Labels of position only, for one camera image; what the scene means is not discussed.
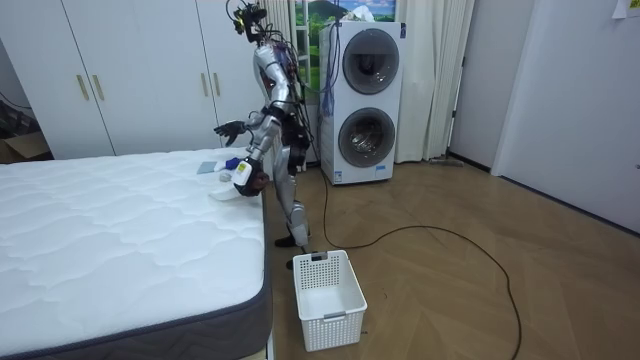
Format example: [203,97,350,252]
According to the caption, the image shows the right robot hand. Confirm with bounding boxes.
[213,120,248,148]

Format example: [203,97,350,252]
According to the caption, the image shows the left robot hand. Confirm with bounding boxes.
[231,157,272,198]

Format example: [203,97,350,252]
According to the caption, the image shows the white garment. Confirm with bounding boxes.
[208,182,245,203]

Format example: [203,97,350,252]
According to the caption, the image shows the robot legs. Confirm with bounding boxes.
[272,144,312,271]

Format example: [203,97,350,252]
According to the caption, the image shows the robot body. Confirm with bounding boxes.
[225,0,312,174]

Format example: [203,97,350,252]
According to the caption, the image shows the white wardrobe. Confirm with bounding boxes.
[0,0,267,162]

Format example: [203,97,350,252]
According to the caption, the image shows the bed with white mattress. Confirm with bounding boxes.
[0,146,274,360]

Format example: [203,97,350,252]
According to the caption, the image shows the white plastic laundry basket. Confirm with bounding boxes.
[291,249,369,353]

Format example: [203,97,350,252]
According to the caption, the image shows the white washing machine tower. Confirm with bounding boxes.
[318,19,408,187]

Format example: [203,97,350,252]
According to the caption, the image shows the white crumpled bag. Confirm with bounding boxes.
[339,4,377,24]

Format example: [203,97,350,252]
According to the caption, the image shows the cardboard box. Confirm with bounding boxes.
[0,130,54,165]

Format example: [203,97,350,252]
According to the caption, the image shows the cream curtain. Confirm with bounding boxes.
[393,0,477,165]

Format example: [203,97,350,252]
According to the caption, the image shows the cable bundle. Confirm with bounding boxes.
[294,0,344,119]

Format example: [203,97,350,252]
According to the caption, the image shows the black floor cable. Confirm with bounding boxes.
[317,164,524,360]

